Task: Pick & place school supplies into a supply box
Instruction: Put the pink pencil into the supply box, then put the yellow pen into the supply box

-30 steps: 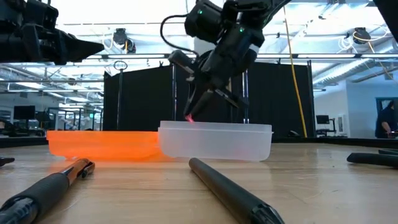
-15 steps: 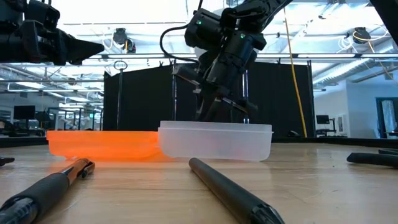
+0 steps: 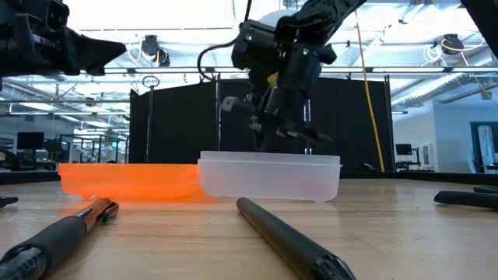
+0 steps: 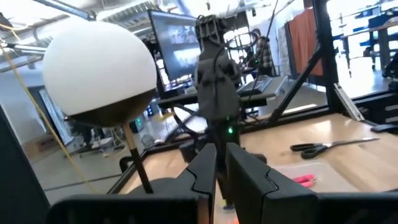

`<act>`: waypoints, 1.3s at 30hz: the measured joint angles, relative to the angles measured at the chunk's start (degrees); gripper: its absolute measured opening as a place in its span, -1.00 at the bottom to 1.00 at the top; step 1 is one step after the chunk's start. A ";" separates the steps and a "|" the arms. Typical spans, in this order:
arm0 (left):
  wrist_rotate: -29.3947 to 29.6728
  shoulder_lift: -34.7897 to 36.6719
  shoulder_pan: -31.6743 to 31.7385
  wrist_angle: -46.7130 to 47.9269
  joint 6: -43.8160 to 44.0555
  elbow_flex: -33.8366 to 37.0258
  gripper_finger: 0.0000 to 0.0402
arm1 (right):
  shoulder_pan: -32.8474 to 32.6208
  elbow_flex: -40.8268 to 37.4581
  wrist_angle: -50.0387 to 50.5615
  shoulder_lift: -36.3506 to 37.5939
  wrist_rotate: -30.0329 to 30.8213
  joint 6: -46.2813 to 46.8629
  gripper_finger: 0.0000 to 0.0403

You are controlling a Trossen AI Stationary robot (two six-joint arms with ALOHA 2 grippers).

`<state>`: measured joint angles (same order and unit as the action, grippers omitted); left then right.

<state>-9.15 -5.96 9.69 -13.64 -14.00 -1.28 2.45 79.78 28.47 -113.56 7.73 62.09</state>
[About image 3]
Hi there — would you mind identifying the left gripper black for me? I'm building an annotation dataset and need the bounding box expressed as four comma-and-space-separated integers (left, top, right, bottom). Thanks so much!
0, 0, 128, 78

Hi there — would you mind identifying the black curtain frame pole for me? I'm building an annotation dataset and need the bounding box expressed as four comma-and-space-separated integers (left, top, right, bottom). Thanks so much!
215, 73, 223, 152

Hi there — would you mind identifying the translucent orange box lid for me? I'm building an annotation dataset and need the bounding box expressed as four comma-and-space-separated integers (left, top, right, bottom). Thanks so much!
58, 163, 213, 203

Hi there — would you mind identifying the yellow hanging cable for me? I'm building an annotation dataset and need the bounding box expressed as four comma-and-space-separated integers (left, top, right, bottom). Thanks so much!
352, 9, 386, 173

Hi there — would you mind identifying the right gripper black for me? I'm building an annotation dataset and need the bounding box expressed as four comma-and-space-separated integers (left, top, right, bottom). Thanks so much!
221, 40, 338, 153

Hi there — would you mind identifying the translucent white supply box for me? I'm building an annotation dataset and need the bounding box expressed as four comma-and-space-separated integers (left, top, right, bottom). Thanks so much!
197, 151, 342, 203

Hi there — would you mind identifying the large black monitor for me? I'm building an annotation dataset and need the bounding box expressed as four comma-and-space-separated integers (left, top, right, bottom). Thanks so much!
16, 131, 45, 152

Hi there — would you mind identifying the black curtain partition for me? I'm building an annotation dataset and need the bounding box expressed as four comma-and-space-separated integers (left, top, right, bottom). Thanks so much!
128, 75, 395, 174

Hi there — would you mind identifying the ceiling cable reel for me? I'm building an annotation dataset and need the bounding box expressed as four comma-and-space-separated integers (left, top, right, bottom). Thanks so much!
440, 33, 467, 56
140, 34, 171, 68

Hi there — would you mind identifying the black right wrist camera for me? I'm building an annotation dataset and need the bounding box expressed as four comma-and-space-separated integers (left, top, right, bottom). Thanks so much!
231, 19, 280, 75

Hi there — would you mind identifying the black grip pen metal clip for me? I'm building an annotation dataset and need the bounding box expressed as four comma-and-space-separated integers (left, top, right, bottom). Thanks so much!
0, 198, 120, 280

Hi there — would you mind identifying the blue framed door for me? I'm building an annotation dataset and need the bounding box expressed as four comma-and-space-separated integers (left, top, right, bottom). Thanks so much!
469, 122, 498, 174

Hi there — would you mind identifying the black metal frame rack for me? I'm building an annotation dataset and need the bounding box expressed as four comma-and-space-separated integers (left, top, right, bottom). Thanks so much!
58, 134, 129, 165

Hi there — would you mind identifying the stand with ring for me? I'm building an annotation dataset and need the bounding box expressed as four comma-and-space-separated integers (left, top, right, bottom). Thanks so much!
142, 75, 161, 164

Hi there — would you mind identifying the chrome pole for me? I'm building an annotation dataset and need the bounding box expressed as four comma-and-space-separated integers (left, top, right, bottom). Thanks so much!
303, 99, 313, 156

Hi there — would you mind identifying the white wall device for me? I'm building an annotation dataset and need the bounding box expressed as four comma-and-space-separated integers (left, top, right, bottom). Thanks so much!
422, 142, 434, 169

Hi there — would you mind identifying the dark grey marker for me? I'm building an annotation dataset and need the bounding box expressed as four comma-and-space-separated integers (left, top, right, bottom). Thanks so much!
236, 197, 356, 280

